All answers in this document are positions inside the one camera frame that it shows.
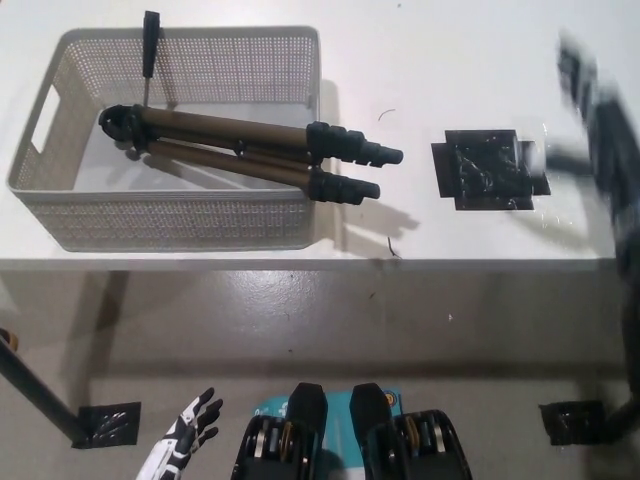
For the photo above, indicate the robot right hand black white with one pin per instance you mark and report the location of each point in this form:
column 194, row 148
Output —
column 602, row 130

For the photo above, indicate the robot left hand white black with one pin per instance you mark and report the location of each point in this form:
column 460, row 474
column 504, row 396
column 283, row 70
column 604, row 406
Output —
column 187, row 430

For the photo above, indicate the bronze tripod with black head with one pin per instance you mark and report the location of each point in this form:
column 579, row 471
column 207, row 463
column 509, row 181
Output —
column 225, row 127

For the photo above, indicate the robot body black teal blocks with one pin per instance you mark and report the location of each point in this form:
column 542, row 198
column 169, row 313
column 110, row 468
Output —
column 310, row 435

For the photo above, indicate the black tape patch on desk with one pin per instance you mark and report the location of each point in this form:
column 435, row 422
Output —
column 480, row 170

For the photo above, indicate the grey perforated rectangular basket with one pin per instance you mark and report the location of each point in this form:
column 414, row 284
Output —
column 190, row 222

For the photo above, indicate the black metal table leg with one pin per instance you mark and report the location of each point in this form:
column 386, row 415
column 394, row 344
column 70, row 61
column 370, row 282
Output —
column 40, row 387

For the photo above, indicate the orange and black object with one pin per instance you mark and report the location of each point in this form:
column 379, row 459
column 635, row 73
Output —
column 9, row 339

